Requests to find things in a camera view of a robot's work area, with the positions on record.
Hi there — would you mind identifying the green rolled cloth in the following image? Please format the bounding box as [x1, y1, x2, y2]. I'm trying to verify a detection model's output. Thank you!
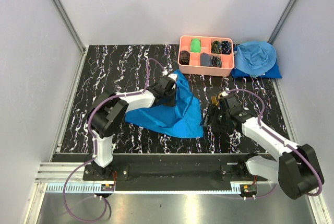
[190, 38, 201, 53]

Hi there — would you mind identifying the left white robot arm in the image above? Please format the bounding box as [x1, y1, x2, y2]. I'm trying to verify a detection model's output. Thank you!
[88, 74, 178, 180]

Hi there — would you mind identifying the green patterned rolled tie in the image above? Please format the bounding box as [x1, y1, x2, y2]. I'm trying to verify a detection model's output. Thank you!
[211, 40, 221, 54]

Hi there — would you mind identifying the right aluminium frame post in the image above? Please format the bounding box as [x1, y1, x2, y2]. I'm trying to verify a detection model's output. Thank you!
[268, 0, 298, 44]

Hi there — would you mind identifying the dark floral rolled tie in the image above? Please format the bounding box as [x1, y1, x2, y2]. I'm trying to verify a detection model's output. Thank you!
[211, 55, 222, 68]

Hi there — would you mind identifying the left aluminium frame post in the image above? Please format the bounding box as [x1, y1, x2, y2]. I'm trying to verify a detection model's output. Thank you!
[51, 0, 86, 53]

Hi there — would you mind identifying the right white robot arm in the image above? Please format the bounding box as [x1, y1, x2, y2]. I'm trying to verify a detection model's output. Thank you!
[201, 93, 324, 199]

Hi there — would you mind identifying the gold fork green handle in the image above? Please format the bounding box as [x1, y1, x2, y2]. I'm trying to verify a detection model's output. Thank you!
[211, 96, 219, 105]

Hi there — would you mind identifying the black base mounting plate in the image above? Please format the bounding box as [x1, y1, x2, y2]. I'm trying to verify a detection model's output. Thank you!
[83, 154, 254, 193]

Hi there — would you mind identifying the dark patterned rolled tie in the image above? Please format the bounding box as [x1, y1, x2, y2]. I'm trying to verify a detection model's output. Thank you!
[179, 50, 190, 65]

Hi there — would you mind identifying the pink compartment tray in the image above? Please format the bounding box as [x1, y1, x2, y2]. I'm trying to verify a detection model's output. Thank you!
[177, 36, 235, 77]

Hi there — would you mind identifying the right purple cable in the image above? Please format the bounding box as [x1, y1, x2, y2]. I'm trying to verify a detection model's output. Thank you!
[224, 89, 324, 196]

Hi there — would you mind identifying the blue cloth napkin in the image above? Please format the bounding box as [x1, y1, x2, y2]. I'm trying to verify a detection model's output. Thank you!
[125, 70, 204, 138]

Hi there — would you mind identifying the navy dotted rolled tie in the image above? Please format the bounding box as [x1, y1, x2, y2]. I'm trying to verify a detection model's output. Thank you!
[221, 40, 232, 55]

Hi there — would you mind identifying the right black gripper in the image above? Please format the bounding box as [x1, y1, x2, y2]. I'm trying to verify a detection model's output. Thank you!
[199, 103, 230, 134]

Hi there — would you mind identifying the aluminium frame post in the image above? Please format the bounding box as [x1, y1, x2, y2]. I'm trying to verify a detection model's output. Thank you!
[51, 0, 86, 53]
[268, 0, 298, 44]

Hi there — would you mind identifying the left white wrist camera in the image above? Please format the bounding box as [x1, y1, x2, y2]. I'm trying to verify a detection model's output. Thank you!
[161, 74, 178, 91]

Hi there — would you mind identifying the light blue bucket hat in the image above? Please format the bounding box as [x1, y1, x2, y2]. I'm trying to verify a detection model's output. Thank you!
[234, 41, 277, 76]

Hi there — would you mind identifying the blue folded cloth bag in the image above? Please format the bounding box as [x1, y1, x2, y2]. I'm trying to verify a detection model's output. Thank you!
[231, 64, 282, 79]

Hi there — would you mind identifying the grey rolled cloth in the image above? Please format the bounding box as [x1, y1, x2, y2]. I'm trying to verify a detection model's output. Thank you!
[200, 53, 211, 67]

